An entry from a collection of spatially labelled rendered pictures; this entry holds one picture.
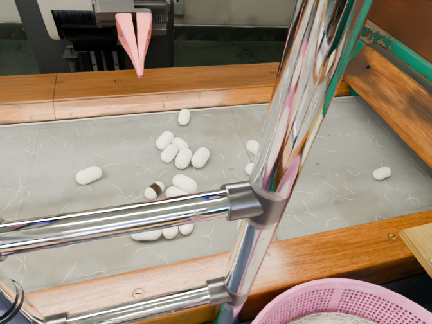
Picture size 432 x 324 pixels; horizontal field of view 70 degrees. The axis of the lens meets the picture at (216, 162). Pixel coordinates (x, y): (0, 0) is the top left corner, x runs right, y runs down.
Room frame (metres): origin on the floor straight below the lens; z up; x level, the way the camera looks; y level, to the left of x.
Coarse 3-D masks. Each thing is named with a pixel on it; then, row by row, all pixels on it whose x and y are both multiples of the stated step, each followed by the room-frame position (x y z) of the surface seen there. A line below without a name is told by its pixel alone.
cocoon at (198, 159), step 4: (200, 148) 0.35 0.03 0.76; (204, 148) 0.35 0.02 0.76; (196, 152) 0.34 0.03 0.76; (200, 152) 0.34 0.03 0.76; (204, 152) 0.34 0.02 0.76; (208, 152) 0.34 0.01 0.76; (196, 156) 0.33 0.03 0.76; (200, 156) 0.33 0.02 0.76; (204, 156) 0.33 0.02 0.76; (208, 156) 0.34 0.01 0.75; (192, 160) 0.33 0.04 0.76; (196, 160) 0.32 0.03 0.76; (200, 160) 0.32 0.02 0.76; (204, 160) 0.33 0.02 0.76; (192, 164) 0.32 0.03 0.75; (196, 164) 0.32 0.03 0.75; (200, 164) 0.32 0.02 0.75
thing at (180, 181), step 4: (176, 176) 0.28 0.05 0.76; (180, 176) 0.28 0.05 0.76; (184, 176) 0.29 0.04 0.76; (172, 180) 0.28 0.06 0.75; (176, 180) 0.28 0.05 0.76; (180, 180) 0.28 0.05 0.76; (184, 180) 0.28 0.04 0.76; (188, 180) 0.28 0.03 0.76; (192, 180) 0.28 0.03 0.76; (176, 184) 0.27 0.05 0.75; (180, 184) 0.27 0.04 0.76; (184, 184) 0.27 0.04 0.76; (188, 184) 0.27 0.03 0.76; (192, 184) 0.27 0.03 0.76; (196, 184) 0.28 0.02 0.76; (180, 188) 0.27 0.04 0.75; (184, 188) 0.27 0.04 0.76; (188, 188) 0.27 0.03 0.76; (192, 188) 0.27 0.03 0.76; (196, 188) 0.27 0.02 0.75; (188, 192) 0.27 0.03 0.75; (192, 192) 0.27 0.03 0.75
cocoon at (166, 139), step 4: (164, 132) 0.37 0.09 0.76; (168, 132) 0.37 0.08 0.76; (160, 136) 0.36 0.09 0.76; (164, 136) 0.36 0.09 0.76; (168, 136) 0.37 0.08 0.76; (172, 136) 0.37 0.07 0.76; (160, 140) 0.35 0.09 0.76; (164, 140) 0.36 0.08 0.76; (168, 140) 0.36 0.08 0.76; (156, 144) 0.35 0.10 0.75; (160, 144) 0.35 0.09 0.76; (164, 144) 0.35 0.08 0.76; (168, 144) 0.36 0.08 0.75; (160, 148) 0.35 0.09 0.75; (164, 148) 0.35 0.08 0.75
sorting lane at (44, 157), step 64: (0, 128) 0.35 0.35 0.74; (64, 128) 0.37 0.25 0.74; (128, 128) 0.39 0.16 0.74; (192, 128) 0.42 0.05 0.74; (256, 128) 0.44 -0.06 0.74; (0, 192) 0.23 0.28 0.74; (64, 192) 0.25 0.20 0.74; (128, 192) 0.26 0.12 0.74; (320, 192) 0.31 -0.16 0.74; (384, 192) 0.33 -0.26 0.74; (64, 256) 0.16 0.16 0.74; (128, 256) 0.17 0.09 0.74; (192, 256) 0.18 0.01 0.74
